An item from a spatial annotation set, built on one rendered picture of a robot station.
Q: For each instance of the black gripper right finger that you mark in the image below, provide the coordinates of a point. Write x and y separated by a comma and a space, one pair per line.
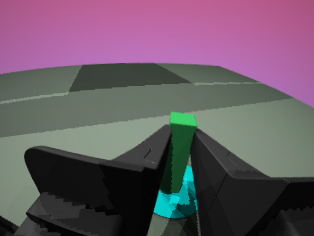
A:
234, 198

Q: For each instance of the green rectangular post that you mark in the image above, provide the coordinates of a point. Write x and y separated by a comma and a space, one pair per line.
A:
183, 127

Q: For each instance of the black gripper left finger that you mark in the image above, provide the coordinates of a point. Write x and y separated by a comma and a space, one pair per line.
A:
128, 184

